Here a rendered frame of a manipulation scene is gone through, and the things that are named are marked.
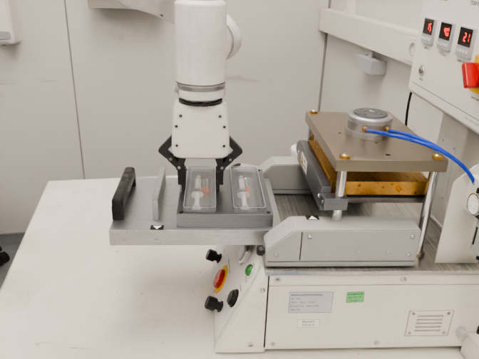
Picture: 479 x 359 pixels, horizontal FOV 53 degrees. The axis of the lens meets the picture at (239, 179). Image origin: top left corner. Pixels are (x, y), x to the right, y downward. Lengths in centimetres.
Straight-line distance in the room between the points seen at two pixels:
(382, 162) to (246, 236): 26
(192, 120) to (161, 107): 156
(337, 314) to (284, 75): 172
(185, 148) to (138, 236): 17
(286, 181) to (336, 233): 28
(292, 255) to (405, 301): 22
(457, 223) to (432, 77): 28
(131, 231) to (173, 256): 34
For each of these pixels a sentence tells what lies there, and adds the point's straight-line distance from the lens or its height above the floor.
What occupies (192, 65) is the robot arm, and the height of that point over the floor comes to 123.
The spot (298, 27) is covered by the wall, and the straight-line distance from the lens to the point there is 242.
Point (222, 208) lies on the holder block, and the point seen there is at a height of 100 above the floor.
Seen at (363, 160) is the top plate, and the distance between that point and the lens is 77.
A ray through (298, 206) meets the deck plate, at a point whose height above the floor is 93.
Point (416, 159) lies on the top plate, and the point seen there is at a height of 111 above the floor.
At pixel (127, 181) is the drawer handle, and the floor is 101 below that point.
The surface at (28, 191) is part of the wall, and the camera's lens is 260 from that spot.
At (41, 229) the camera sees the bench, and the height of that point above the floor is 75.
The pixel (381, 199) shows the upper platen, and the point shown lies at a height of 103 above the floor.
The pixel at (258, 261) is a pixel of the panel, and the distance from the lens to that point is 84.
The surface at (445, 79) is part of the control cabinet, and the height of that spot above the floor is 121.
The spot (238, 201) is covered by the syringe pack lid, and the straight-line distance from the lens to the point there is 84.
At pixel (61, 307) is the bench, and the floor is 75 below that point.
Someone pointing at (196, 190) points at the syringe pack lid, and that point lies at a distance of 88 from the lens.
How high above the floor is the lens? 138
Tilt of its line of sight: 24 degrees down
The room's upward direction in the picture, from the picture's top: 2 degrees clockwise
